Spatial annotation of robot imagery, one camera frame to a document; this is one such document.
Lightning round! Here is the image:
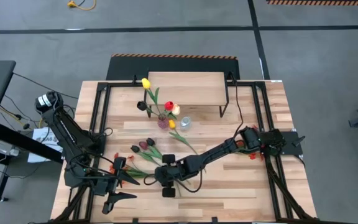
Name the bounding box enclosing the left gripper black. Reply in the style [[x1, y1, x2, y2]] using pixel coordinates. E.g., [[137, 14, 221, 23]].
[[90, 167, 141, 215]]

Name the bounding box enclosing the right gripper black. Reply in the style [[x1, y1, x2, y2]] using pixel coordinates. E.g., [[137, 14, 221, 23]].
[[154, 154, 193, 198]]

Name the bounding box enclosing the orange artificial flower bunch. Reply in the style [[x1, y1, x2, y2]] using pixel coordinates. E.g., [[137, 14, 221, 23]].
[[109, 152, 150, 180]]

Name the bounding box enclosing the maroon artificial tulip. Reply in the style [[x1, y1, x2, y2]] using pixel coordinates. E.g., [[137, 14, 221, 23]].
[[139, 141, 164, 164]]

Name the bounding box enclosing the yellow artificial tulip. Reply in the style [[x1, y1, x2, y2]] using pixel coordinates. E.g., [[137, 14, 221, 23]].
[[168, 119, 208, 174], [140, 77, 164, 116]]

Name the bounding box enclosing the pink glass vase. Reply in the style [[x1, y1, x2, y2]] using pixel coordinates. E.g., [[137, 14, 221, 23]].
[[157, 114, 170, 131]]

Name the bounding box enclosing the clear ribbed glass vase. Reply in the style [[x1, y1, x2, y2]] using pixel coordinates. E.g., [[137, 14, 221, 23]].
[[178, 116, 193, 131]]

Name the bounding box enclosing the red artificial tulip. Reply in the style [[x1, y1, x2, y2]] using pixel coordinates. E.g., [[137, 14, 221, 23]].
[[163, 101, 175, 121]]

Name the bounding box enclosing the wooden shelf with black legs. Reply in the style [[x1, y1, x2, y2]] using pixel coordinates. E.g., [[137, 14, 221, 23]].
[[144, 71, 229, 118]]

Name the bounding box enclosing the red artificial flower bunch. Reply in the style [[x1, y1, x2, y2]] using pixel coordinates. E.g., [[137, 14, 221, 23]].
[[234, 124, 265, 161]]

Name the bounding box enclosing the white printed paper sheet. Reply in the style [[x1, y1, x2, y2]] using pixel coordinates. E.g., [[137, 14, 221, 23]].
[[27, 126, 63, 164]]

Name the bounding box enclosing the black mat with striped edge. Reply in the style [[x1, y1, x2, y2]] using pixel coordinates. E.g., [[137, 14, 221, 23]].
[[106, 53, 241, 81]]

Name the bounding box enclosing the orange black striped tape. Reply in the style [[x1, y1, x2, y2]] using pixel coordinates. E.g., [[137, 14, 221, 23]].
[[266, 0, 358, 6]]

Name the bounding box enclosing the black metal table frame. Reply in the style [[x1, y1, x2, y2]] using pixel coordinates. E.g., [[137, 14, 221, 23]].
[[50, 74, 316, 224]]

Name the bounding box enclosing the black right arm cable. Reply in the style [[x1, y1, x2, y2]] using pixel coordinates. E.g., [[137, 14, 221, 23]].
[[234, 82, 245, 134]]

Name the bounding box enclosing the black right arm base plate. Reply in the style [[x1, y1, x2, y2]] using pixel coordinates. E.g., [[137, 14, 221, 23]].
[[272, 130, 303, 156]]

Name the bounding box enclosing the black floor cable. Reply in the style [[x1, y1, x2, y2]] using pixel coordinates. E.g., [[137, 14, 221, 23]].
[[12, 72, 79, 100]]

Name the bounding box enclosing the yellow floor cable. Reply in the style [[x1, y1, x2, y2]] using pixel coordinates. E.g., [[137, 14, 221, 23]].
[[67, 0, 97, 11]]

